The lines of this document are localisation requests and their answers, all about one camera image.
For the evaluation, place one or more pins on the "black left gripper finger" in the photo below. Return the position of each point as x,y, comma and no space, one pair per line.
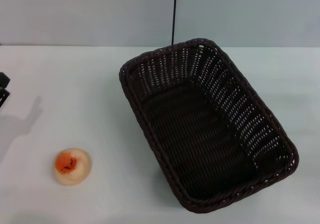
3,97
3,79

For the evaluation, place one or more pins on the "thin black wall strip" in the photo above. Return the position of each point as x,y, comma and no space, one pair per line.
173,14

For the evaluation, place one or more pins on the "dark brown woven basket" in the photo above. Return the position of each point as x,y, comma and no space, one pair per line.
200,134

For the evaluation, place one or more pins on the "round bun with orange topping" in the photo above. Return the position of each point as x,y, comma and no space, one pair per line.
72,167

